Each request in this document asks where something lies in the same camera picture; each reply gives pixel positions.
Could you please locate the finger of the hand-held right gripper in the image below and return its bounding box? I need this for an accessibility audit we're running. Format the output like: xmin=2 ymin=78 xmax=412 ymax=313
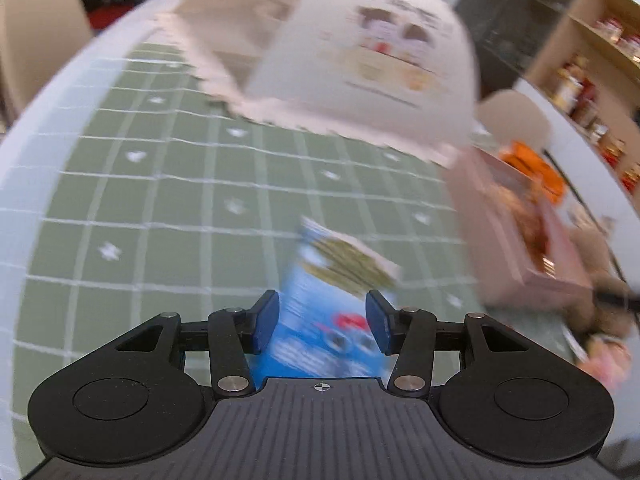
xmin=592 ymin=287 xmax=640 ymax=313

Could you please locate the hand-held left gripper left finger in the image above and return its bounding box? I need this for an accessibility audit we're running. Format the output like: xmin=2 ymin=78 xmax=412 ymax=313
xmin=116 ymin=290 xmax=281 ymax=398

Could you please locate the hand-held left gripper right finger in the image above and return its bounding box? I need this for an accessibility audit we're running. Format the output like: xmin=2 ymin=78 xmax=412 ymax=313
xmin=365 ymin=289 xmax=531 ymax=398

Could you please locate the blue snack packet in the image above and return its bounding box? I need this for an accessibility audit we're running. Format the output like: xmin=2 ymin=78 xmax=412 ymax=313
xmin=247 ymin=216 xmax=403 ymax=391

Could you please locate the clear orange snack packet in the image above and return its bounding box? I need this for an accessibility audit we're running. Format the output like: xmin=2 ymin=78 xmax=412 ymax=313
xmin=500 ymin=180 xmax=553 ymax=271

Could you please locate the brown blurred object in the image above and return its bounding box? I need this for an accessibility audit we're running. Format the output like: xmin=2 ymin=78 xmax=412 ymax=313
xmin=564 ymin=227 xmax=632 ymax=343

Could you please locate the green grid table mat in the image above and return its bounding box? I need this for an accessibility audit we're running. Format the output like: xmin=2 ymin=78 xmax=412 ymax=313
xmin=0 ymin=42 xmax=586 ymax=476

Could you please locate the orange box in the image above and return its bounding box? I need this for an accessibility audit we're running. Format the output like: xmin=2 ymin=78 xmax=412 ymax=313
xmin=500 ymin=140 xmax=567 ymax=206

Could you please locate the row of jars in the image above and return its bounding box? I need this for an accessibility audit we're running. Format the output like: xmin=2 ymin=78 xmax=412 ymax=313
xmin=554 ymin=15 xmax=640 ymax=196

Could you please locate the beige chair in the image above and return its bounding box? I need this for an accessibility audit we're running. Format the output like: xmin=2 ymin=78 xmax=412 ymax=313
xmin=0 ymin=0 xmax=96 ymax=128
xmin=475 ymin=89 xmax=553 ymax=153

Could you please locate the wooden shelf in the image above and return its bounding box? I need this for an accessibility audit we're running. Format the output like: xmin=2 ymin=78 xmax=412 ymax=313
xmin=525 ymin=0 xmax=640 ymax=196

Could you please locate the dark glass cabinet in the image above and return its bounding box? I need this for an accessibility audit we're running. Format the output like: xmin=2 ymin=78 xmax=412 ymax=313
xmin=455 ymin=0 xmax=601 ymax=92

